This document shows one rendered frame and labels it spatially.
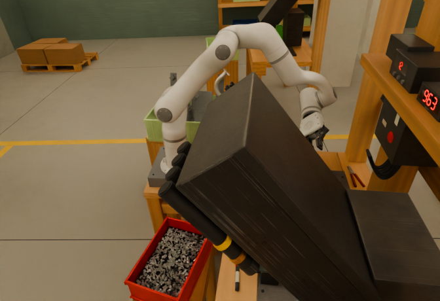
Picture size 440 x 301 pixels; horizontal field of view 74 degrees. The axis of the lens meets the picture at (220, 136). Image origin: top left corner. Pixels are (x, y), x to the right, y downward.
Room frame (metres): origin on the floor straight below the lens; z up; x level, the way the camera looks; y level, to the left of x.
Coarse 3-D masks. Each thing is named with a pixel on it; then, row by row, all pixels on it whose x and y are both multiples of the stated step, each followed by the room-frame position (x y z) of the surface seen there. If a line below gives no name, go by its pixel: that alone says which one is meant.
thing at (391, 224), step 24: (360, 192) 0.64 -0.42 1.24; (384, 192) 0.64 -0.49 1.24; (360, 216) 0.55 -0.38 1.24; (384, 216) 0.55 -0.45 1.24; (408, 216) 0.54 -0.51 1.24; (360, 240) 0.48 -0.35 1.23; (384, 240) 0.47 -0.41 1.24; (408, 240) 0.47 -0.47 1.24; (432, 240) 0.46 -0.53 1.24; (384, 264) 0.41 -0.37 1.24; (408, 264) 0.40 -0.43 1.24; (432, 264) 0.40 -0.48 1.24; (384, 288) 0.37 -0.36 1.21; (408, 288) 0.36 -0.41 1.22; (432, 288) 0.35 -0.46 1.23
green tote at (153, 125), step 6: (150, 114) 1.78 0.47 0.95; (144, 120) 1.68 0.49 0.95; (150, 120) 1.67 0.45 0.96; (156, 120) 1.67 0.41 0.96; (150, 126) 1.68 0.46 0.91; (156, 126) 1.67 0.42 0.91; (186, 126) 1.63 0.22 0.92; (192, 126) 1.62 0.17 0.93; (150, 132) 1.68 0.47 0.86; (156, 132) 1.67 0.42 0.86; (192, 132) 1.62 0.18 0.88; (150, 138) 1.68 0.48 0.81; (156, 138) 1.67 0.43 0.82; (162, 138) 1.67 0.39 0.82; (192, 138) 1.62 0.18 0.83
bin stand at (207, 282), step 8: (208, 264) 0.72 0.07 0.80; (208, 272) 0.70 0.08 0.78; (200, 280) 0.65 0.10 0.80; (208, 280) 0.69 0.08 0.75; (200, 288) 0.62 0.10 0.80; (208, 288) 0.80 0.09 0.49; (216, 288) 0.83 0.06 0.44; (192, 296) 0.59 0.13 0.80; (200, 296) 0.59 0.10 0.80; (208, 296) 0.80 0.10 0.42
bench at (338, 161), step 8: (320, 152) 1.33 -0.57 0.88; (328, 152) 1.33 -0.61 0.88; (336, 152) 1.33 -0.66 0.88; (344, 152) 1.32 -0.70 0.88; (328, 160) 1.26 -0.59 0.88; (336, 160) 1.25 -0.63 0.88; (344, 160) 1.25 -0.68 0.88; (336, 168) 1.19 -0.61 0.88; (344, 168) 1.19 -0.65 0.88; (352, 168) 1.18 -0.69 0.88; (360, 168) 1.18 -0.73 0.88; (368, 168) 1.18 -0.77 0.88; (360, 176) 1.12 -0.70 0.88; (368, 176) 1.11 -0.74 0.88; (352, 184) 1.06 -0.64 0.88; (360, 184) 1.06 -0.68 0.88; (368, 184) 1.06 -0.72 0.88
